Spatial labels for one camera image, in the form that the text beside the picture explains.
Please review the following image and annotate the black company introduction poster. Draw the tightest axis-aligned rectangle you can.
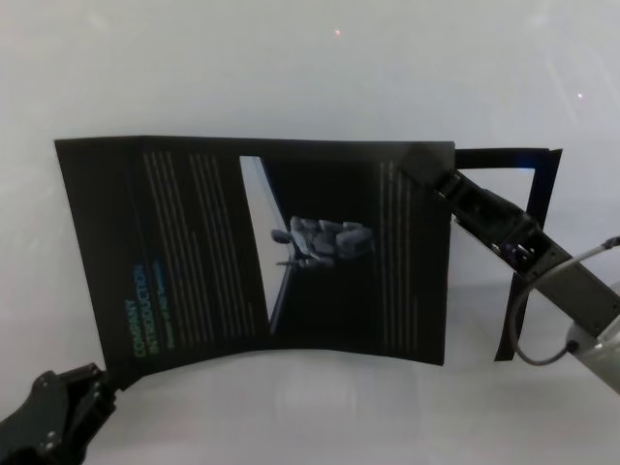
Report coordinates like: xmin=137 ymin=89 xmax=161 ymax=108
xmin=53 ymin=137 xmax=457 ymax=394

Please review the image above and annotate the grey right gripper cable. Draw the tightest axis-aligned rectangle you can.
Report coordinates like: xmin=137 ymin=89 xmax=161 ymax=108
xmin=507 ymin=234 xmax=620 ymax=366

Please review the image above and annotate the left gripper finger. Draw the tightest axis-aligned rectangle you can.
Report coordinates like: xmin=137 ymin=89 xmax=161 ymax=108
xmin=59 ymin=361 xmax=131 ymax=394

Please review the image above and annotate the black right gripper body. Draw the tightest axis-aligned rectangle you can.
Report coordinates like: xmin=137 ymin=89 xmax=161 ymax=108
xmin=447 ymin=169 xmax=620 ymax=341

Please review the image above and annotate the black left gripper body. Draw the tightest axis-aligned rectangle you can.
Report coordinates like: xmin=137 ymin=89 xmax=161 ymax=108
xmin=0 ymin=370 xmax=118 ymax=465

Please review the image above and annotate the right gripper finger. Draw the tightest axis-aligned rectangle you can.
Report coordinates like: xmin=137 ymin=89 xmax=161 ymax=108
xmin=395 ymin=142 xmax=467 ymax=201

